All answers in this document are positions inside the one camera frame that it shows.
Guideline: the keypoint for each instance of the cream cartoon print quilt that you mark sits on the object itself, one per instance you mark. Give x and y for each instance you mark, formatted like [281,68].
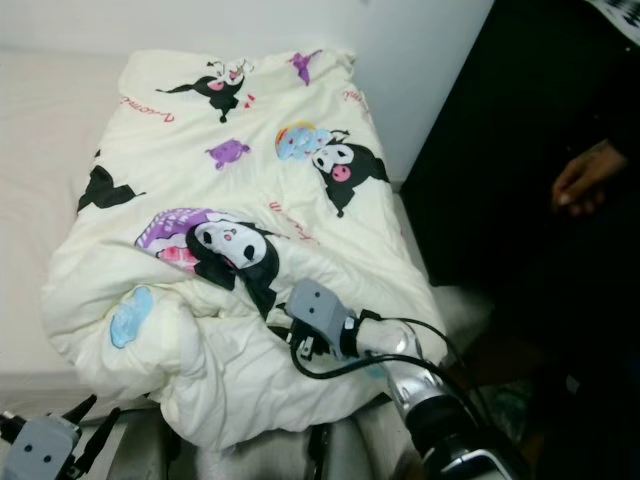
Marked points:
[240,260]

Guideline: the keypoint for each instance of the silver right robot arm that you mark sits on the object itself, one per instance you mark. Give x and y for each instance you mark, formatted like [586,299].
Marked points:
[430,390]

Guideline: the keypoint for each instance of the person's dark hand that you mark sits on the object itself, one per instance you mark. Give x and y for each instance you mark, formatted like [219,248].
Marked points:
[585,182]

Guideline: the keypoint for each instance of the grey robot leg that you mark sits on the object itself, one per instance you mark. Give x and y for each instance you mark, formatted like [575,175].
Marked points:
[345,455]

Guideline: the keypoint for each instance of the black cabinet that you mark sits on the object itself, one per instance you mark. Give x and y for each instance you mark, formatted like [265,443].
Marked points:
[510,130]

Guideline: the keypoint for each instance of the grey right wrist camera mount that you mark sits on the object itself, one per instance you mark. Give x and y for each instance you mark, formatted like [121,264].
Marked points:
[320,308]

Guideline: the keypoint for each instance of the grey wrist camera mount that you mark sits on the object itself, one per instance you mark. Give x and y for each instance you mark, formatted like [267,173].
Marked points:
[42,450]
[320,308]

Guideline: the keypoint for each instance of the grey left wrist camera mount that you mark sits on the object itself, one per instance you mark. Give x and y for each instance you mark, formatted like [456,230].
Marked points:
[42,450]

